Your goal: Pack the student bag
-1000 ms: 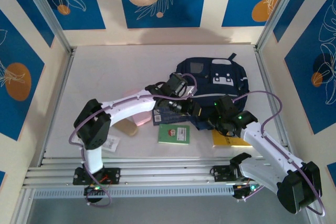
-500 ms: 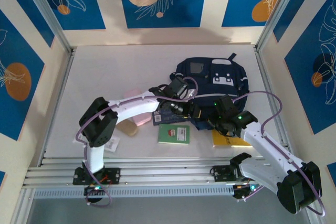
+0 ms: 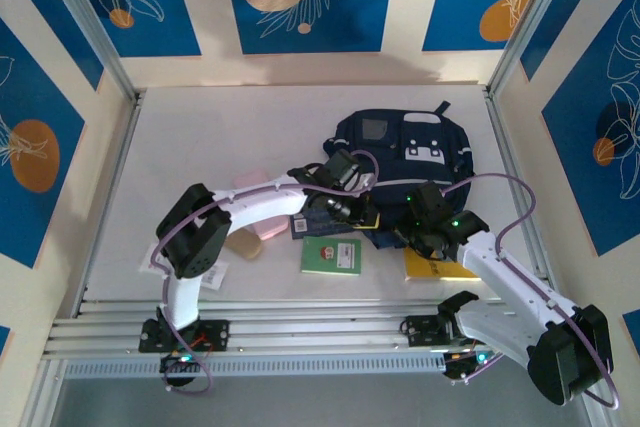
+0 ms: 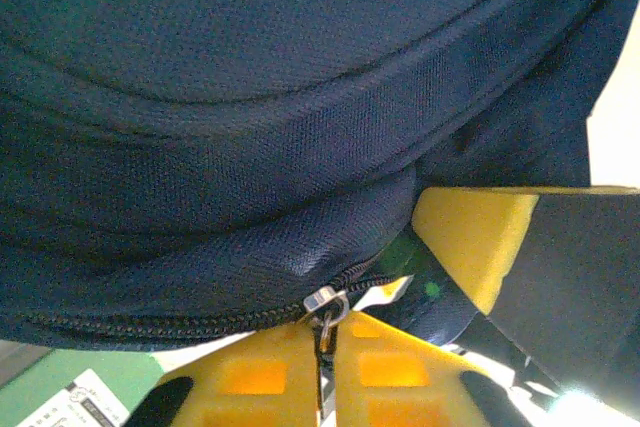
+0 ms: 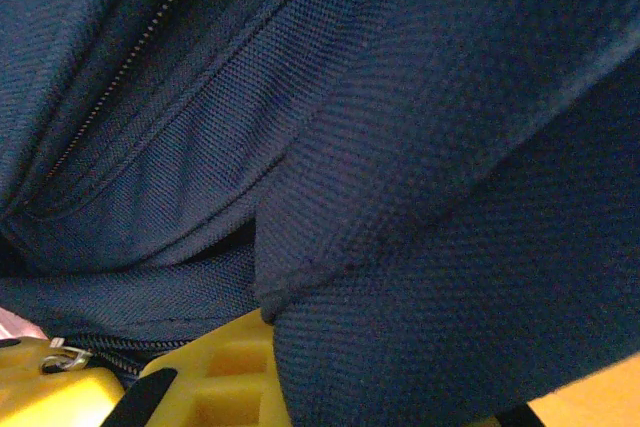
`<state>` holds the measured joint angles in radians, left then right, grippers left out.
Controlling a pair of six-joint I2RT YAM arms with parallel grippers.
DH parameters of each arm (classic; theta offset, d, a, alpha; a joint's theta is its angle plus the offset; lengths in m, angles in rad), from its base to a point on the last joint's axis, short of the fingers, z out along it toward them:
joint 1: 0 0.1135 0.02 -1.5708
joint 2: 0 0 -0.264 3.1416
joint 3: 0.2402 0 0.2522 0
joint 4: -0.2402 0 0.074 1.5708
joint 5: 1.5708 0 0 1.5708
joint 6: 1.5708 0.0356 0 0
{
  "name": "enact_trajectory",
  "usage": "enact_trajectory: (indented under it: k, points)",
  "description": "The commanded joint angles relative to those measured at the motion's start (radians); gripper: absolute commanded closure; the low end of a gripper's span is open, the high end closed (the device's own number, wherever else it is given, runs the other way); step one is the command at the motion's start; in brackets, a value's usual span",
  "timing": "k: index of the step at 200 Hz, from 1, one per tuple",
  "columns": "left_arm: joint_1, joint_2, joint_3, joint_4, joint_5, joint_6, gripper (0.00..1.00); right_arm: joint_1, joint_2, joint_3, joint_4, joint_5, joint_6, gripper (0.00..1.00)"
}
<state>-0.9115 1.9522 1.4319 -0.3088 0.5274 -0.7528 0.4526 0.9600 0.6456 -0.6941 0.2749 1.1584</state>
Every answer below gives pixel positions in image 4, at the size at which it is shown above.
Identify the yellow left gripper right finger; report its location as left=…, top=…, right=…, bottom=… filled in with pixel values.
left=333, top=310, right=531, bottom=427

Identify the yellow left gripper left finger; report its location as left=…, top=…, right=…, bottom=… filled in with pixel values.
left=124, top=321, right=321, bottom=427

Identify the green card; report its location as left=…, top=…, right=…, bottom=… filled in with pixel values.
left=0, top=346, right=169, bottom=427

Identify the navy blue backpack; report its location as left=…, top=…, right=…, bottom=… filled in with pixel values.
left=0, top=0, right=640, bottom=427

